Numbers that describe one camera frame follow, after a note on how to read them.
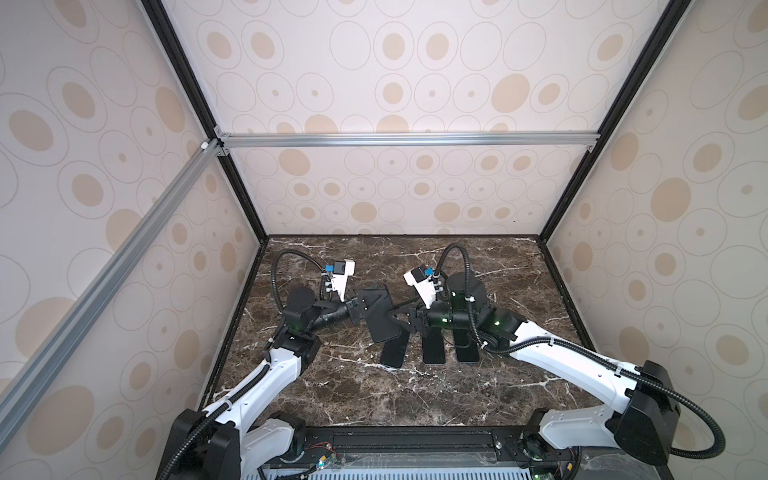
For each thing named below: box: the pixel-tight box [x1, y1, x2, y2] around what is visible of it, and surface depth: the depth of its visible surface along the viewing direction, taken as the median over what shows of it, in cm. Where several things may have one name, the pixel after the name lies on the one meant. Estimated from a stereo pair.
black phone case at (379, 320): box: [364, 288, 402, 342], surface depth 70 cm
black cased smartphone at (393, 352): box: [380, 329, 410, 368], surface depth 89 cm
